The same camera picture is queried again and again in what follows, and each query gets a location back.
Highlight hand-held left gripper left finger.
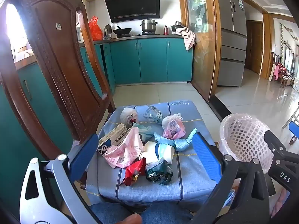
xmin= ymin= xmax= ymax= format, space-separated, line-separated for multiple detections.
xmin=20 ymin=134 xmax=101 ymax=224

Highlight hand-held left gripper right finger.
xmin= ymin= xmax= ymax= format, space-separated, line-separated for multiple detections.
xmin=190 ymin=133 xmax=272 ymax=224

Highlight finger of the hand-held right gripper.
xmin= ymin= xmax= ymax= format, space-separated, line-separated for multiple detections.
xmin=263 ymin=129 xmax=288 ymax=162
xmin=288 ymin=121 xmax=299 ymax=145

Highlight light blue wrapper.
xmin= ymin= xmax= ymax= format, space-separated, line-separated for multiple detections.
xmin=154 ymin=127 xmax=199 ymax=152

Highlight white lattice waste basket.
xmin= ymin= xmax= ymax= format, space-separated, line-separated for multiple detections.
xmin=219 ymin=113 xmax=274 ymax=174

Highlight small cardboard box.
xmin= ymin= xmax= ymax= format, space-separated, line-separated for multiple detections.
xmin=98 ymin=123 xmax=133 ymax=157

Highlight pink and white plastic bag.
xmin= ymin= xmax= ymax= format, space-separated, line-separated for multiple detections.
xmin=162 ymin=113 xmax=187 ymax=139

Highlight white paper cup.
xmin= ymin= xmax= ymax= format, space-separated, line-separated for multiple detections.
xmin=139 ymin=141 xmax=175 ymax=166

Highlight dark green foil wrapper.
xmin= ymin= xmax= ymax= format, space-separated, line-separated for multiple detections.
xmin=145 ymin=157 xmax=174 ymax=185

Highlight red foil wrapper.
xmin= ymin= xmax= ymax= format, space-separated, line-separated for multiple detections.
xmin=120 ymin=157 xmax=147 ymax=186

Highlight white plastic bag red contents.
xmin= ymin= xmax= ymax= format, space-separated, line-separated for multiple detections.
xmin=120 ymin=107 xmax=141 ymax=125

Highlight pale green paper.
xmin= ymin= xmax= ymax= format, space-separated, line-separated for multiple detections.
xmin=133 ymin=124 xmax=152 ymax=143

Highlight clear printed plastic wrapper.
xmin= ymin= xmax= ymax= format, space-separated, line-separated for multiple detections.
xmin=142 ymin=104 xmax=163 ymax=125

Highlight person's left hand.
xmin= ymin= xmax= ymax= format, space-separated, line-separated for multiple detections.
xmin=117 ymin=213 xmax=143 ymax=224

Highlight pale pink cloth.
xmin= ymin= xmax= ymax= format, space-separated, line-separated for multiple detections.
xmin=269 ymin=188 xmax=299 ymax=217

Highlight blue striped cushion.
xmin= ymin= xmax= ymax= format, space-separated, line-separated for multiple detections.
xmin=85 ymin=100 xmax=236 ymax=207

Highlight chair with pink cover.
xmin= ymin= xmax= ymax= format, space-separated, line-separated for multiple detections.
xmin=271 ymin=62 xmax=285 ymax=83

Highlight person's leg in jeans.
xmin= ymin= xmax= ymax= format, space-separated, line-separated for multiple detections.
xmin=90 ymin=203 xmax=194 ymax=224

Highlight brown wooden door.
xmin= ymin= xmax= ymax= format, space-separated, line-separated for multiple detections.
xmin=245 ymin=21 xmax=263 ymax=75

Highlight wooden framed glass door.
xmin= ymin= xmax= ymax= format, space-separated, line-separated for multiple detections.
xmin=179 ymin=0 xmax=222 ymax=102

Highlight carved wooden chair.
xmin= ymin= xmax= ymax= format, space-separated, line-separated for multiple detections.
xmin=0 ymin=0 xmax=116 ymax=182

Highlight silver refrigerator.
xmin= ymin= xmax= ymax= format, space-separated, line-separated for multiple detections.
xmin=215 ymin=0 xmax=247 ymax=87

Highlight teal kitchen cabinets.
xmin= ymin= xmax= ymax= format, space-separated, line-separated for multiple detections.
xmin=0 ymin=37 xmax=193 ymax=206

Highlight pink towel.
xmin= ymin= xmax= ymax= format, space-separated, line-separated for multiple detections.
xmin=176 ymin=27 xmax=197 ymax=52

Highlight grey kitchen countertop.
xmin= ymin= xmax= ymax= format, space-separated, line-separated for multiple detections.
xmin=78 ymin=34 xmax=185 ymax=47

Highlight black wok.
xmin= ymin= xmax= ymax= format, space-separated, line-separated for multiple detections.
xmin=113 ymin=26 xmax=132 ymax=35

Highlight small black pot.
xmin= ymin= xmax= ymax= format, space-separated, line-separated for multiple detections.
xmin=170 ymin=21 xmax=185 ymax=32

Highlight gas stove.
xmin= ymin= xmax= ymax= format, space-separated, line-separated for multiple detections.
xmin=116 ymin=33 xmax=161 ymax=38

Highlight steel stock pot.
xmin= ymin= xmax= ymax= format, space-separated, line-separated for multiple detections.
xmin=140 ymin=17 xmax=158 ymax=33

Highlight black range hood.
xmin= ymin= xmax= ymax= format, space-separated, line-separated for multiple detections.
xmin=103 ymin=0 xmax=160 ymax=24

